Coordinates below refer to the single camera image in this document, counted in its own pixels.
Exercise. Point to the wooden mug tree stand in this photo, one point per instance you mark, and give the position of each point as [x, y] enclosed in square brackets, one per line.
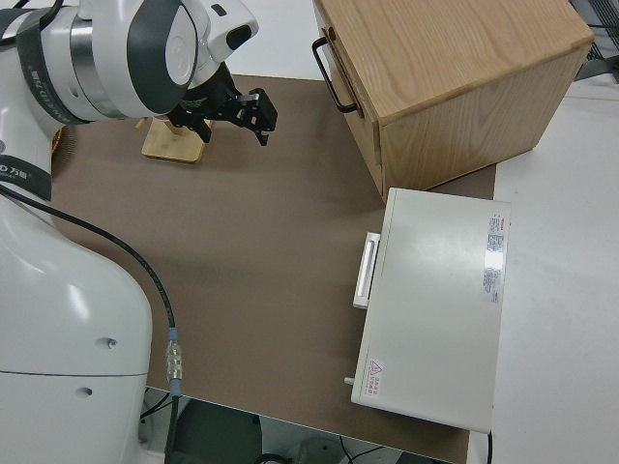
[169, 145]

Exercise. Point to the black equipment behind table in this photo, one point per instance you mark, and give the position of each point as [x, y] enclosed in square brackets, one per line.
[599, 48]

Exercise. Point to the woven wicker basket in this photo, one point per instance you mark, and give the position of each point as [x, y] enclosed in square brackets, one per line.
[57, 141]

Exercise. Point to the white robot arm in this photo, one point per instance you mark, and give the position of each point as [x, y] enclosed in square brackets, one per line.
[72, 299]

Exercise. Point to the light wooden cabinet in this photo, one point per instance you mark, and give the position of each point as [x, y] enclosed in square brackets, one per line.
[464, 87]

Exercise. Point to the white toaster oven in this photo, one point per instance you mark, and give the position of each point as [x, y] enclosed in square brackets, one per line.
[430, 309]

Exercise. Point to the white text label sticker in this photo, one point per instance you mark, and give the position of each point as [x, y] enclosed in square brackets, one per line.
[495, 258]

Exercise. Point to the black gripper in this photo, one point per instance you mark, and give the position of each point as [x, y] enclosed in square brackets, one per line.
[213, 99]

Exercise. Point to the brown table mat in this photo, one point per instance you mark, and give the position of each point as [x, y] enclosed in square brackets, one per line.
[251, 241]

